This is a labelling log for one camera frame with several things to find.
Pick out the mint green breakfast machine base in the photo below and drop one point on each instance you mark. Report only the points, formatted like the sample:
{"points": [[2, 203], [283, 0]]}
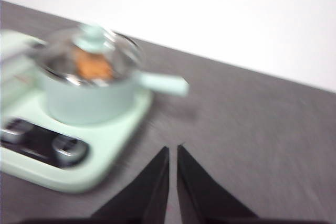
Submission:
{"points": [[110, 140]]}

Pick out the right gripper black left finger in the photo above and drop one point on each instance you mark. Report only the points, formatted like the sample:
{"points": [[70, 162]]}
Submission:
{"points": [[147, 195]]}

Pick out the mint green griddle cover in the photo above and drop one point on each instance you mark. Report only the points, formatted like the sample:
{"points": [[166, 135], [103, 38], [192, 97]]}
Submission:
{"points": [[15, 58]]}

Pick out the glass lid with green knob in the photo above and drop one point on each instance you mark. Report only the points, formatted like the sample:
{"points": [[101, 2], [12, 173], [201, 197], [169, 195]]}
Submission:
{"points": [[92, 39]]}

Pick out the silver control knob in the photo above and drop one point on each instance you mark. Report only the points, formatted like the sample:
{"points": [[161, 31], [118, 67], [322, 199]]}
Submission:
{"points": [[15, 132], [69, 150]]}

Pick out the mint green steamer pot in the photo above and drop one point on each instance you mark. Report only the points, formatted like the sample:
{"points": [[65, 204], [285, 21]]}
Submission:
{"points": [[89, 103]]}

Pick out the brown potato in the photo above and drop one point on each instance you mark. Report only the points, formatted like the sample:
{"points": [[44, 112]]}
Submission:
{"points": [[92, 64]]}

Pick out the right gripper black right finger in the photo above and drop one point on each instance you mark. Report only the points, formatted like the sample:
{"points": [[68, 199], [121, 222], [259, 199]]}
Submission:
{"points": [[199, 195]]}

